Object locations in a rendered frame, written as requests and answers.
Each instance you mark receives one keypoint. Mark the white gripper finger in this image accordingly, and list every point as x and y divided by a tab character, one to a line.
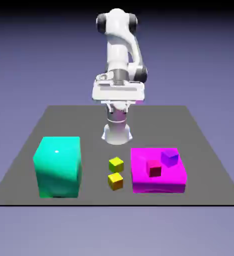
110	108
126	108

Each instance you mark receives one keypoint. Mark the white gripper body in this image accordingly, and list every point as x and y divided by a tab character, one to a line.
118	92

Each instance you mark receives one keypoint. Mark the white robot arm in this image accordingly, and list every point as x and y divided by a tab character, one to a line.
117	40

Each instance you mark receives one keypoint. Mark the small yellow-green cube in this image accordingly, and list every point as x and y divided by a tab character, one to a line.
116	164

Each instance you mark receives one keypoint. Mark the small purple cube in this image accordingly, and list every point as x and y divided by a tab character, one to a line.
170	158

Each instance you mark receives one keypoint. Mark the small red cube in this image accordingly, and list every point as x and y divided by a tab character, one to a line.
154	168

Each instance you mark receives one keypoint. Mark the small yellow cube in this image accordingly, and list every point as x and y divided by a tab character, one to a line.
115	181

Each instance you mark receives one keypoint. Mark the large magenta box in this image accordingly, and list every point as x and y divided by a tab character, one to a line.
147	180

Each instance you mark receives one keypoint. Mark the large teal box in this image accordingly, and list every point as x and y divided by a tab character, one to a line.
58	166

